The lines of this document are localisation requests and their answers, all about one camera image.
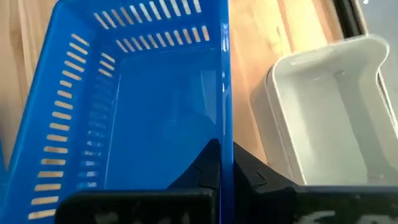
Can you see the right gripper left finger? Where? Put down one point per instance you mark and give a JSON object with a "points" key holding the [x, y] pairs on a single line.
{"points": [[199, 199]]}

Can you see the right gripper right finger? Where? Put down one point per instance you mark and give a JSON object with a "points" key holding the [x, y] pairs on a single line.
{"points": [[280, 202]]}

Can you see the grey plastic basket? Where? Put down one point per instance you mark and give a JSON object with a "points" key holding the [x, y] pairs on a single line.
{"points": [[326, 124]]}

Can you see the black metal table frame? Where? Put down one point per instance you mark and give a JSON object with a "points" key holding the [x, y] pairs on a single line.
{"points": [[348, 18]]}

